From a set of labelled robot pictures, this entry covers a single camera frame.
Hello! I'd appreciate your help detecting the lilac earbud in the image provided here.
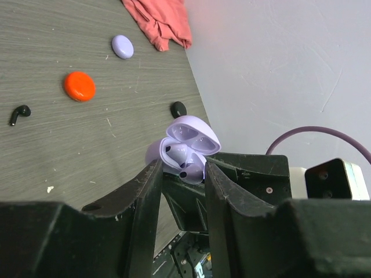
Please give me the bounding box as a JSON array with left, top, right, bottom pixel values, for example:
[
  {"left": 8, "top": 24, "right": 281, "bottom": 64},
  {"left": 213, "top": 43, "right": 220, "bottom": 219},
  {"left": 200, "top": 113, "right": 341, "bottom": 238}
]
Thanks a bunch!
[
  {"left": 165, "top": 143, "right": 189, "bottom": 169},
  {"left": 179, "top": 152, "right": 206, "bottom": 184}
]

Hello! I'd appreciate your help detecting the lilac earbud charging case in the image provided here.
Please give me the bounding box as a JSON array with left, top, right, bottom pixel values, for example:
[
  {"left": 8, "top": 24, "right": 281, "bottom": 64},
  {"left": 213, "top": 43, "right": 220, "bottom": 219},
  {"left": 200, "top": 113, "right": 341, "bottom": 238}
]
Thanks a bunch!
[{"left": 145, "top": 115, "right": 221, "bottom": 177}]

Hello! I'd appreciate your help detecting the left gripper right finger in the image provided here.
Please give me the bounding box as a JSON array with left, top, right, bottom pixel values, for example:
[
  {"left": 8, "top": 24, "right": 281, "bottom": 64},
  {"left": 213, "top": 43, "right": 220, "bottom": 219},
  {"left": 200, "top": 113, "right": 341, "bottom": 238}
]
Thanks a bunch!
[{"left": 205, "top": 163, "right": 370, "bottom": 277}]

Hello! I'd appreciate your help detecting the orange earbud case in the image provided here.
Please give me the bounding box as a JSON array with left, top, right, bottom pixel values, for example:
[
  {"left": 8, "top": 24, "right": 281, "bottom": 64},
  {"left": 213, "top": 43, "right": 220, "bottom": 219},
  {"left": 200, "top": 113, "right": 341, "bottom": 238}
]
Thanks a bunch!
[{"left": 63, "top": 71, "right": 96, "bottom": 102}]

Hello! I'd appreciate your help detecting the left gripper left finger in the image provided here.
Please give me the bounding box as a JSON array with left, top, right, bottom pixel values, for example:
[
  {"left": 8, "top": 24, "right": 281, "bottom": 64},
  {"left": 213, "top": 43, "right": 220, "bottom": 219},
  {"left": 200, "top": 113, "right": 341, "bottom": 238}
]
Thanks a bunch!
[{"left": 1, "top": 160, "right": 163, "bottom": 277}]

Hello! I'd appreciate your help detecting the black earbud top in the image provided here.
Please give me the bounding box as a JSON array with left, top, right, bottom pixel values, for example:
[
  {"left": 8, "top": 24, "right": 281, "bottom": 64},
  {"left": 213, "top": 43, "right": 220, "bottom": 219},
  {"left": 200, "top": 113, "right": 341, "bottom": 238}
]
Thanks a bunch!
[{"left": 9, "top": 105, "right": 31, "bottom": 126}]

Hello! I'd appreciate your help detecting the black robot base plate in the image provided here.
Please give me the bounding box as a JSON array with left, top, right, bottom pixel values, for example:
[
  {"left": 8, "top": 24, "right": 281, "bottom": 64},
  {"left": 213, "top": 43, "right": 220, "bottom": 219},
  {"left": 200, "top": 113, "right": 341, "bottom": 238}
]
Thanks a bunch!
[{"left": 152, "top": 232, "right": 213, "bottom": 278}]

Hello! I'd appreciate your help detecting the salmon folded cloth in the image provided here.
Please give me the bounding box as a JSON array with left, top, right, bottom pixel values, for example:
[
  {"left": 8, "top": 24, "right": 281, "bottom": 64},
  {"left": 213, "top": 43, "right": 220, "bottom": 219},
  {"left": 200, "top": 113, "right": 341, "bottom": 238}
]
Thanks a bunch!
[{"left": 122, "top": 0, "right": 192, "bottom": 52}]

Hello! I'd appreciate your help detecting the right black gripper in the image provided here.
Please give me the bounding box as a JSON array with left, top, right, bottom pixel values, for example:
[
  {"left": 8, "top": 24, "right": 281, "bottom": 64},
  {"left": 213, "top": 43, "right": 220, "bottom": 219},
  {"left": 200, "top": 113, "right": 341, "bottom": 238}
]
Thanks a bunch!
[{"left": 162, "top": 152, "right": 290, "bottom": 232}]

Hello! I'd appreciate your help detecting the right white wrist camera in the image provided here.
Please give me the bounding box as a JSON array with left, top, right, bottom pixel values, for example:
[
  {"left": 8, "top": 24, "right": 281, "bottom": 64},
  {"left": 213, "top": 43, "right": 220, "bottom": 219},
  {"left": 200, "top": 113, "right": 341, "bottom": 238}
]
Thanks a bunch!
[{"left": 289, "top": 158, "right": 370, "bottom": 201}]

